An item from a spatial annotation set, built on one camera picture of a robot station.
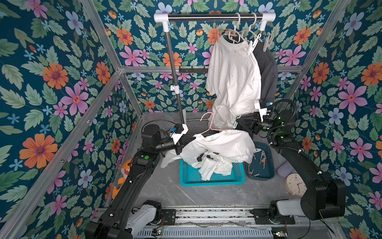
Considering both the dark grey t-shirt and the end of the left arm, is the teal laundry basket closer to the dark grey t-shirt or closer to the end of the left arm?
the end of the left arm

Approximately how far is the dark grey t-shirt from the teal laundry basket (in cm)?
43

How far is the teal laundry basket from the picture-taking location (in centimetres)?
84

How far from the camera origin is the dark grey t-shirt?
569mm

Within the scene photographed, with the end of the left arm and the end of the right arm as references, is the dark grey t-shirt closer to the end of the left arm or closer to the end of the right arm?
the end of the right arm
